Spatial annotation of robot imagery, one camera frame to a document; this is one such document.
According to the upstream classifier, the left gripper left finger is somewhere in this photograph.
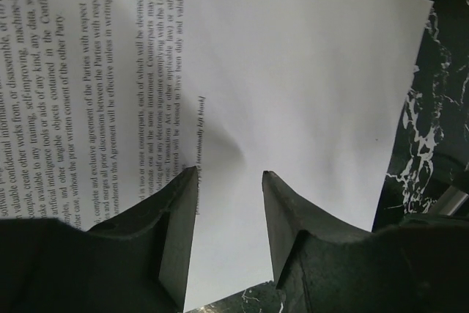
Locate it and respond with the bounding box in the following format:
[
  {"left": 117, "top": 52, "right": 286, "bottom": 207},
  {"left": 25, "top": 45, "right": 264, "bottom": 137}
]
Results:
[{"left": 1, "top": 167, "right": 198, "bottom": 312}]

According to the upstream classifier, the aluminium frame rail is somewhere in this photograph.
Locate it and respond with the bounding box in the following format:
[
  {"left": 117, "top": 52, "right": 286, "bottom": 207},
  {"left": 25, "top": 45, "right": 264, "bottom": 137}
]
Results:
[{"left": 428, "top": 186, "right": 468, "bottom": 216}]

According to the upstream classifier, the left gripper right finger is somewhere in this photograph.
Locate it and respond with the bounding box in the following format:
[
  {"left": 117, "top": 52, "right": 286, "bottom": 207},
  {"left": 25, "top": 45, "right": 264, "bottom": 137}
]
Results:
[{"left": 262, "top": 171, "right": 468, "bottom": 312}]

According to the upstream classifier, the black marble pattern mat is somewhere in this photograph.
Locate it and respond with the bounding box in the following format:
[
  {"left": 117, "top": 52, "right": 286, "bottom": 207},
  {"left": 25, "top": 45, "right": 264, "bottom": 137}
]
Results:
[{"left": 373, "top": 0, "right": 468, "bottom": 229}]

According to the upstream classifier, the printed paper sheet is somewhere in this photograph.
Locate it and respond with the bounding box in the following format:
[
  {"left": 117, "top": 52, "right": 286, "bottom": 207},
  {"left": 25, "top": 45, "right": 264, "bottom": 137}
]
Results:
[{"left": 1, "top": 0, "right": 432, "bottom": 310}]

